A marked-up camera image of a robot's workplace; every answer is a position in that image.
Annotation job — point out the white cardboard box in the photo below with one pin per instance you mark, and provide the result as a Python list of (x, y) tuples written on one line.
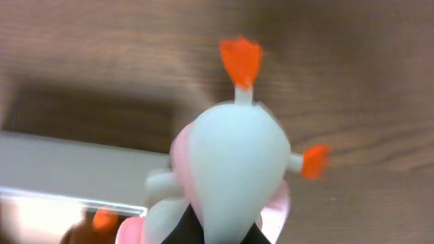
[(47, 184)]

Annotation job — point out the brown plush bear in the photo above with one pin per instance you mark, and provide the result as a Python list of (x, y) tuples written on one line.
[(97, 227)]

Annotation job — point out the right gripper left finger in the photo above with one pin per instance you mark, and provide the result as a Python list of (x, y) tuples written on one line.
[(187, 231)]

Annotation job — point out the pink white duck toy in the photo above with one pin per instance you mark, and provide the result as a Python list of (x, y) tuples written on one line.
[(228, 164)]

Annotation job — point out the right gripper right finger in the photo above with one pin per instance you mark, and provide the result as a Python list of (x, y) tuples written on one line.
[(255, 236)]

